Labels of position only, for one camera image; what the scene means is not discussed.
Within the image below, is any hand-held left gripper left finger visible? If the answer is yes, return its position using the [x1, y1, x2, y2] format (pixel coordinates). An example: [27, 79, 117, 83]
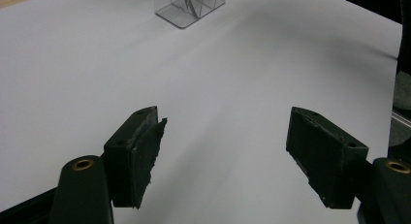
[103, 105, 169, 209]

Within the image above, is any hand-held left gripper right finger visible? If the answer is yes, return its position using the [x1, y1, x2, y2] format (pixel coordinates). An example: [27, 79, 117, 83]
[285, 106, 370, 210]

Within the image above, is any clear acrylic organizer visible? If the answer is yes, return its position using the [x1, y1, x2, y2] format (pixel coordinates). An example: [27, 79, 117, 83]
[154, 0, 227, 30]

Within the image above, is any white table cover sheet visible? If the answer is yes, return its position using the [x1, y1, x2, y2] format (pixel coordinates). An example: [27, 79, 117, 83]
[0, 0, 403, 224]

